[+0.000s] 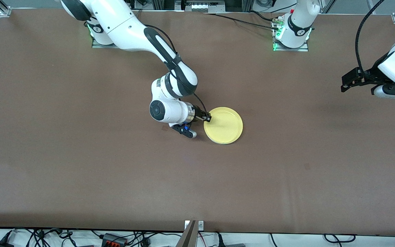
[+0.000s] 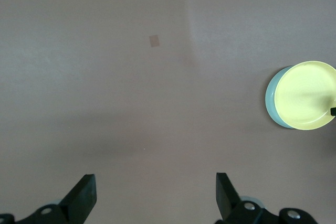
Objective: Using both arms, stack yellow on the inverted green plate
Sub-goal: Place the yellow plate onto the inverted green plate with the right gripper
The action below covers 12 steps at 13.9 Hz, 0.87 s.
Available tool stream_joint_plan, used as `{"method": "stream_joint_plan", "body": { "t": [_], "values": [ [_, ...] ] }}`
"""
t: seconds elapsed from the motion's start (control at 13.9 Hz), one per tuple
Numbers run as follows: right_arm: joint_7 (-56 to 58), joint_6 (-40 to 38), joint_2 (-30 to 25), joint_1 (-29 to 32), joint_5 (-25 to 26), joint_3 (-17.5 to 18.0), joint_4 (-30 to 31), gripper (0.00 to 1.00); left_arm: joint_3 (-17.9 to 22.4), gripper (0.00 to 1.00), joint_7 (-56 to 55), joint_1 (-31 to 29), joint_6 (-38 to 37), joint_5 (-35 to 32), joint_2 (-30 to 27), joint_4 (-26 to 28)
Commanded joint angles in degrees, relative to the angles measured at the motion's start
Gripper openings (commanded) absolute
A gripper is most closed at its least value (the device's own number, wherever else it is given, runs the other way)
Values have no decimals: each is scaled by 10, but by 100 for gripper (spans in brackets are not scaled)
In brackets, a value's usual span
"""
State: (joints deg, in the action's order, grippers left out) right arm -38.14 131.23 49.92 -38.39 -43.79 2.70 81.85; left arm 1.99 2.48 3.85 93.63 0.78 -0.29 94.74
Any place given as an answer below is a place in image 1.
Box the yellow round plate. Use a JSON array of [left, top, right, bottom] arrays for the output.
[[203, 107, 243, 144]]

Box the black orange power strip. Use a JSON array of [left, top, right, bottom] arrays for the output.
[[102, 233, 128, 247]]

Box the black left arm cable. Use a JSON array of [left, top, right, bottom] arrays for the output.
[[355, 0, 385, 74]]

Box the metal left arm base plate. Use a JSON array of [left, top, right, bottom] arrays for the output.
[[272, 16, 310, 52]]

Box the black cable on table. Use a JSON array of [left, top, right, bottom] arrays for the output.
[[204, 10, 281, 31]]

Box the grey metal post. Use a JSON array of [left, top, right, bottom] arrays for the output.
[[176, 221, 198, 247]]

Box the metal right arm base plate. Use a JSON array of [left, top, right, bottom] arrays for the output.
[[92, 36, 120, 49]]

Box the black looped floor cable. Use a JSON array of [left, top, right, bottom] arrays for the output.
[[323, 234, 356, 244]]

